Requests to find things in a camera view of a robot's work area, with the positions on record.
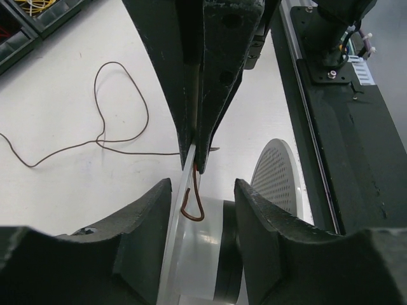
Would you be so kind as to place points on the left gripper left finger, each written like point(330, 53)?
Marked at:
point(117, 260)

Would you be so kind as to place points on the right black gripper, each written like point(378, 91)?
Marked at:
point(228, 29)

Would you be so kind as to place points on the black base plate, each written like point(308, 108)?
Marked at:
point(352, 157)

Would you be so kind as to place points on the black three-compartment bin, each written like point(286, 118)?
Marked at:
point(25, 24)

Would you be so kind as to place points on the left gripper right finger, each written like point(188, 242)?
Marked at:
point(289, 261)

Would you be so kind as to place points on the right white cable duct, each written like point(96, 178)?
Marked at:
point(361, 70)

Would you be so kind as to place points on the grey plastic spool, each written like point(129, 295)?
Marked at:
point(201, 258)

